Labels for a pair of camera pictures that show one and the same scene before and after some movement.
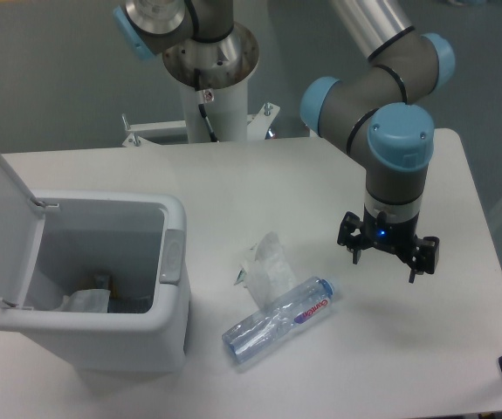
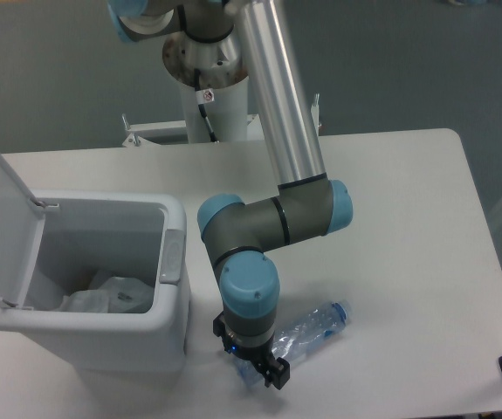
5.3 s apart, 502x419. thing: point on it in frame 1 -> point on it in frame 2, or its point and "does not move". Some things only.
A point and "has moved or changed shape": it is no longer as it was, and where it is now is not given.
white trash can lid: [6, 225] does not move
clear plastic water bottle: [242, 340] -> [298, 339]
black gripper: [400, 236] -> [275, 370]
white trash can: [132, 243] does not move
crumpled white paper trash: [85, 300] does not move
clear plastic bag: [268, 273] has moved or changed shape
